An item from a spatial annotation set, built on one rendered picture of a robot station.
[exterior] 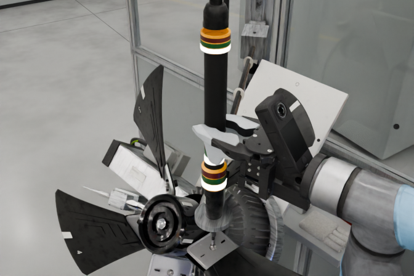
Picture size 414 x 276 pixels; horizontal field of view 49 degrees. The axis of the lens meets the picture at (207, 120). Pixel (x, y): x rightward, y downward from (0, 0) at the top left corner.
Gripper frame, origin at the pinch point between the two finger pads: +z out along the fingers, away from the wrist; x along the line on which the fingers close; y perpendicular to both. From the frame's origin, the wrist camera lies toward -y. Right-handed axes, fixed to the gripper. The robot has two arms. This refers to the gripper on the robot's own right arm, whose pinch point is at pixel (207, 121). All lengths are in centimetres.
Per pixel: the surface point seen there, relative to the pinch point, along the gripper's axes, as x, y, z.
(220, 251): 0.5, 29.0, -3.4
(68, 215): -6, 38, 36
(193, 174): 85, 102, 69
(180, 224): -2.9, 23.5, 3.7
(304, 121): 14.6, 3.5, -10.6
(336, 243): 45, 60, -13
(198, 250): -2.4, 28.4, -0.2
